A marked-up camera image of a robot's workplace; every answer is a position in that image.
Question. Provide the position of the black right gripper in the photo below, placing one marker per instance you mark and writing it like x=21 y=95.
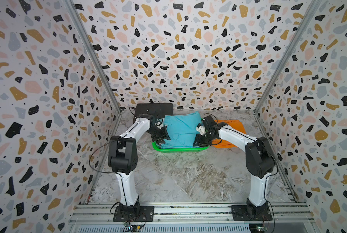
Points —
x=198 y=142

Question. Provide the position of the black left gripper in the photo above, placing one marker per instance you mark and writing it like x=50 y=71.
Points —
x=164 y=134

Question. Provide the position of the teal pants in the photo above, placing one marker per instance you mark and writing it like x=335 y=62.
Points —
x=181 y=130

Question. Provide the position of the orange pants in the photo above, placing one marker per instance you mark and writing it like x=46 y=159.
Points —
x=231 y=135

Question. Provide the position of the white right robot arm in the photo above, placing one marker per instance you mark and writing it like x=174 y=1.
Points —
x=258 y=156

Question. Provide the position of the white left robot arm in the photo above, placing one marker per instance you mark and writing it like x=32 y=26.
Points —
x=123 y=155

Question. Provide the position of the green plastic basket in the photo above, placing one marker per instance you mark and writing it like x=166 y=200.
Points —
x=170 y=150

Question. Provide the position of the black flat box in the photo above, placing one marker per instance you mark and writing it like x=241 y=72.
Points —
x=162 y=109

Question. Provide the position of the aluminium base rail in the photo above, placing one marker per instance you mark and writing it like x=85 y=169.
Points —
x=194 y=218

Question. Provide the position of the silver corner post left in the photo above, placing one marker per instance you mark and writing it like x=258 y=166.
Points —
x=69 y=5

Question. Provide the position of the silver corner post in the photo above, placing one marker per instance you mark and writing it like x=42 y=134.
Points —
x=313 y=7
x=69 y=5

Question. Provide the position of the silver corner post right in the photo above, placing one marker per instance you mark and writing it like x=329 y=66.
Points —
x=313 y=7

